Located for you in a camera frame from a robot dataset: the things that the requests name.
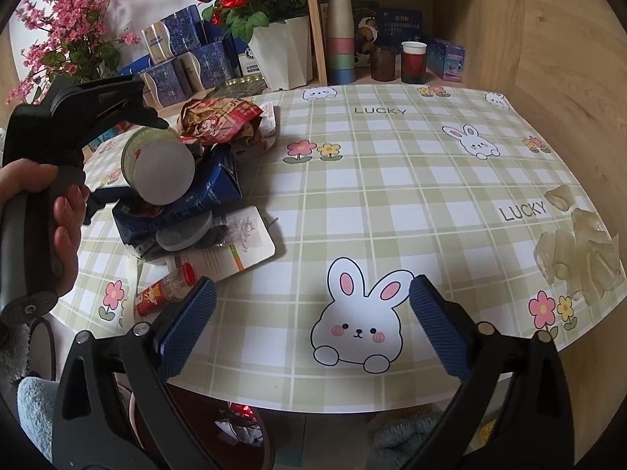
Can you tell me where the flat dark blue box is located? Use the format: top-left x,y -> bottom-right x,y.
118,56 -> 158,76

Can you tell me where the small blue purple box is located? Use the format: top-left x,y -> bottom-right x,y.
424,36 -> 467,82

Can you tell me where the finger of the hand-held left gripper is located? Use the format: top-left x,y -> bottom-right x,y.
88,77 -> 170,130
83,187 -> 130,226

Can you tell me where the stack of coloured paper cups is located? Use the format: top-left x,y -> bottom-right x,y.
326,0 -> 357,86

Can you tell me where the pink artificial blossom plant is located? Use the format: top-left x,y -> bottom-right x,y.
5,0 -> 143,106

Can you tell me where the plain dark blue box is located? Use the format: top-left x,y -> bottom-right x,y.
198,5 -> 226,42

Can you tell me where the person's left hand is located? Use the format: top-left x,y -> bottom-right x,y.
0,159 -> 91,299

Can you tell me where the small red bottle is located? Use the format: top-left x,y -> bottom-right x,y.
134,263 -> 197,318

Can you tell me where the blue white emblem box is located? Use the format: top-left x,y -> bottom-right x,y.
237,42 -> 268,81

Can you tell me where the white paper booklet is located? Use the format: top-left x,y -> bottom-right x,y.
169,206 -> 277,282

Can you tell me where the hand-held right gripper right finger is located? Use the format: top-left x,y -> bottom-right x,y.
409,274 -> 574,470

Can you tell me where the white flower printed pouch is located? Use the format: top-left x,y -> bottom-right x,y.
232,102 -> 280,157

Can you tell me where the brown round trash bin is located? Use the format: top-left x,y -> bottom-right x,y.
169,386 -> 295,470

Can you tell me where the blue and gold gift box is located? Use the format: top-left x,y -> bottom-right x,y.
140,56 -> 194,108
142,5 -> 207,62
179,42 -> 233,91

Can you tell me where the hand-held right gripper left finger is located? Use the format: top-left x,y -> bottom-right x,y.
51,277 -> 219,470

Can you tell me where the crumpled dark blue carton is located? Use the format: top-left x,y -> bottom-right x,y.
112,144 -> 243,255

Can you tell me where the round green plastic cup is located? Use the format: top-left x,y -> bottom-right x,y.
121,126 -> 196,206

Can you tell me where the dark blue printed packet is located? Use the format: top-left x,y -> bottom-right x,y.
377,7 -> 427,50

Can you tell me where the red rose plant white pot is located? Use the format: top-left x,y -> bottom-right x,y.
195,0 -> 314,91

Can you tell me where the red brown snack wrapper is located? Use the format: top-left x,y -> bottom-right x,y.
179,98 -> 268,150

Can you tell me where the brown cup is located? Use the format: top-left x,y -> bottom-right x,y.
371,45 -> 397,82

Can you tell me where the red paper cup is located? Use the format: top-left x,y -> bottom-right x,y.
402,40 -> 428,85

